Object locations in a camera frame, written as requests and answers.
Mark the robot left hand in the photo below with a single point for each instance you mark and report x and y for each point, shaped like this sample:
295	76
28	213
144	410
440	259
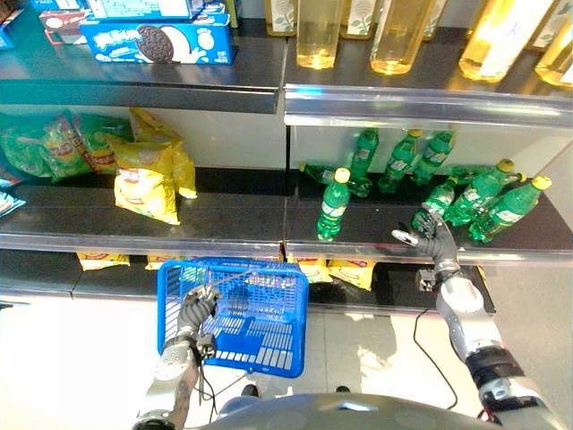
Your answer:
192	311

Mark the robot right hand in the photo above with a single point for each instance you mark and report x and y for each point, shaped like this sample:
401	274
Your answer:
436	244

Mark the blue plastic shopping basket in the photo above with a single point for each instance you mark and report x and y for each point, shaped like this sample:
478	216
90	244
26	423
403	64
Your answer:
268	340

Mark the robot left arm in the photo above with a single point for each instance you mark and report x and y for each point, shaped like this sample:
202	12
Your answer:
172	372

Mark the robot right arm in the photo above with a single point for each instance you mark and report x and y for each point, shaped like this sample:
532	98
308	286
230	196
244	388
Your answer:
474	327

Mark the green Sprite bottle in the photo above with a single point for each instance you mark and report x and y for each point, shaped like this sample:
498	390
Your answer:
479	192
320	173
439	197
508	212
332	206
470	170

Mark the dark shelf board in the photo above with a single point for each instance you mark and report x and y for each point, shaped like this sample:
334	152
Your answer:
425	103
224	219
53	277
394	291
134	85
380	233

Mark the yellow chip bag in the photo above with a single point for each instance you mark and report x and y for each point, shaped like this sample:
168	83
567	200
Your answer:
103	260
183	170
353	273
143	183
161	261
313	269

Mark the dark robot foot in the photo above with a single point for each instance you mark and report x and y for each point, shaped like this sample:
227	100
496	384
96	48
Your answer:
250	390
343	390

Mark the grey robot torso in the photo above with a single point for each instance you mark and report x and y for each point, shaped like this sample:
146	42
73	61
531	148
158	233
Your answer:
349	414

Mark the green chip bag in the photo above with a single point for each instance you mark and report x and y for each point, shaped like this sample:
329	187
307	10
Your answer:
65	152
20	148
100	143

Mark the yellow cooking oil bottle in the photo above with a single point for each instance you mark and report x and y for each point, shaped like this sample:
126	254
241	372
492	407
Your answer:
396	40
318	36
497	45
557	62

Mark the blue snack packet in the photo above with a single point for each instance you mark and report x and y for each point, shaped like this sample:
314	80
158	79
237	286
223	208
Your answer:
8	202
6	179

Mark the oil bottle with leaf label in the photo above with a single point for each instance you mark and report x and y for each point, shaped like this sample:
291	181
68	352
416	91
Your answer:
544	31
280	18
358	20
433	24

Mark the blue Oreo cookie box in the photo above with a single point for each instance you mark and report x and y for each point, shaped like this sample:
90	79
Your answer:
161	42

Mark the blue and white cookie box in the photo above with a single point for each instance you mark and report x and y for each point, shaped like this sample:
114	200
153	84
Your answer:
147	8

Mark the dark red cookie box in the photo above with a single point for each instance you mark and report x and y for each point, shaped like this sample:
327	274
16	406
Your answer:
60	27

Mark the blue snack box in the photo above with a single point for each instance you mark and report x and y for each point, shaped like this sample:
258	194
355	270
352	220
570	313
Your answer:
58	4
9	31

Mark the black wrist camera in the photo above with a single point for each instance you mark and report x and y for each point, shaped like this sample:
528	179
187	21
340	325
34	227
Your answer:
425	280
207	347

